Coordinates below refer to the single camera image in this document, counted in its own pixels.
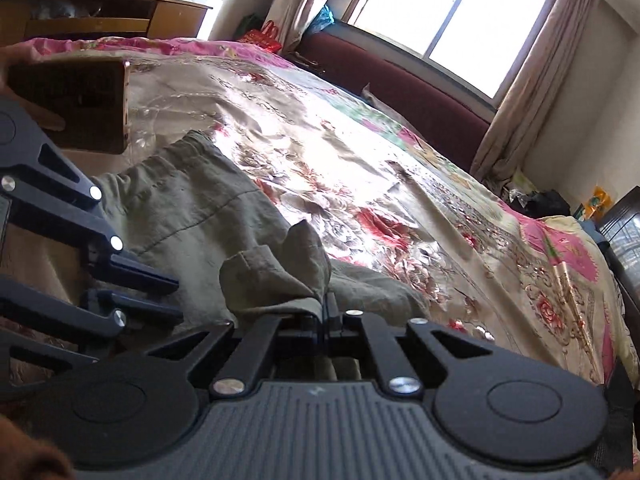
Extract blue plastic bag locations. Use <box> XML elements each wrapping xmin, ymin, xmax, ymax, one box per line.
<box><xmin>309</xmin><ymin>5</ymin><xmax>335</xmax><ymax>36</ymax></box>

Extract red gift bag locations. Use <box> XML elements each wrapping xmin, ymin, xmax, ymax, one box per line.
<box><xmin>237</xmin><ymin>20</ymin><xmax>282</xmax><ymax>53</ymax></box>

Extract dark wooden headboard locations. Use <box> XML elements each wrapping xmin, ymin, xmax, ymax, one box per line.
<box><xmin>597</xmin><ymin>199</ymin><xmax>640</xmax><ymax>311</ymax></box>

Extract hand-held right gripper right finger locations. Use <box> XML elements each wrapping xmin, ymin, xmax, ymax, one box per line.
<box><xmin>324</xmin><ymin>292</ymin><xmax>495</xmax><ymax>396</ymax></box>

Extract person's left hand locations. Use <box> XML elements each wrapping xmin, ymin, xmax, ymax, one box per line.
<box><xmin>0</xmin><ymin>42</ymin><xmax>68</xmax><ymax>133</ymax></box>

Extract brown fuzzy sleeve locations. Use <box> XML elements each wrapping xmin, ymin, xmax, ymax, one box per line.
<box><xmin>0</xmin><ymin>412</ymin><xmax>76</xmax><ymax>480</ymax></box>

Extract window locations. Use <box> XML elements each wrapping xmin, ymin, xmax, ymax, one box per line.
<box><xmin>345</xmin><ymin>0</ymin><xmax>566</xmax><ymax>111</ymax></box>

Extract green pants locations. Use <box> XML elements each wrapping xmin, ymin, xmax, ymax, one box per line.
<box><xmin>87</xmin><ymin>129</ymin><xmax>431</xmax><ymax>341</ymax></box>

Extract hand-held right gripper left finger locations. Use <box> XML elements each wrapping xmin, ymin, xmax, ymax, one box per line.
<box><xmin>150</xmin><ymin>292</ymin><xmax>325</xmax><ymax>396</ymax></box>

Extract maroon sofa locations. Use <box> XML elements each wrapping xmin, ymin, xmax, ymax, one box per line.
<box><xmin>295</xmin><ymin>19</ymin><xmax>493</xmax><ymax>173</ymax></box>

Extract floral satin bedspread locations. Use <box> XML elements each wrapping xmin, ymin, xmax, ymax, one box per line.
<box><xmin>0</xmin><ymin>35</ymin><xmax>638</xmax><ymax>411</ymax></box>

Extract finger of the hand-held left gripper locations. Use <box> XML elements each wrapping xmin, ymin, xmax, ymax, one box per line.
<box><xmin>0</xmin><ymin>132</ymin><xmax>181</xmax><ymax>296</ymax></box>
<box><xmin>0</xmin><ymin>279</ymin><xmax>185</xmax><ymax>403</ymax></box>

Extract black bag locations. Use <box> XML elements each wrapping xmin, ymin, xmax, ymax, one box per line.
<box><xmin>525</xmin><ymin>189</ymin><xmax>571</xmax><ymax>220</ymax></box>

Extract yellow packet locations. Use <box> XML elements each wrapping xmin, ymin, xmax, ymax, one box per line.
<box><xmin>580</xmin><ymin>185</ymin><xmax>613</xmax><ymax>221</ymax></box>

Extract wooden desk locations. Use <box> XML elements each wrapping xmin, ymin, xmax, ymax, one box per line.
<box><xmin>0</xmin><ymin>0</ymin><xmax>215</xmax><ymax>48</ymax></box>

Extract blue cloth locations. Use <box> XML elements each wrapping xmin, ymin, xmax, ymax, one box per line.
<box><xmin>582</xmin><ymin>220</ymin><xmax>608</xmax><ymax>252</ymax></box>

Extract beige floral curtain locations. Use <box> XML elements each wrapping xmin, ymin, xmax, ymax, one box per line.
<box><xmin>267</xmin><ymin>0</ymin><xmax>383</xmax><ymax>56</ymax></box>
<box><xmin>470</xmin><ymin>0</ymin><xmax>601</xmax><ymax>193</ymax></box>

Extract crinkled plastic bags pile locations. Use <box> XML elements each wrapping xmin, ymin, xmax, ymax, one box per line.
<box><xmin>500</xmin><ymin>170</ymin><xmax>541</xmax><ymax>211</ymax></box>

